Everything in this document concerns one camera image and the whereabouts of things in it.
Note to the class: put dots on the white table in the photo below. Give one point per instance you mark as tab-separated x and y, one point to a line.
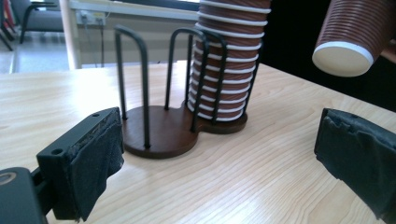
70	37

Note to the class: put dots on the single brown ribbed paper cup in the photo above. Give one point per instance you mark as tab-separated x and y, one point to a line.
351	28

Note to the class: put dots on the wooden cup holder black rods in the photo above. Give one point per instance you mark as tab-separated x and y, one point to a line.
168	133

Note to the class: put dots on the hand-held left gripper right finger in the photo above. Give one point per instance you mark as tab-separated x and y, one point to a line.
358	149

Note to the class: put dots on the wall power socket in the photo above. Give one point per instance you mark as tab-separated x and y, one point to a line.
90	17

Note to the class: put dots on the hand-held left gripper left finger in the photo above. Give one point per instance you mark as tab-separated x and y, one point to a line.
87	161

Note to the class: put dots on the grey chair black frame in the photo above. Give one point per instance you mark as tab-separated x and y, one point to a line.
40	20

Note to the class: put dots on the stack of brown paper cups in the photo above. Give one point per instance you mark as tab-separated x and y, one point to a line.
239	39

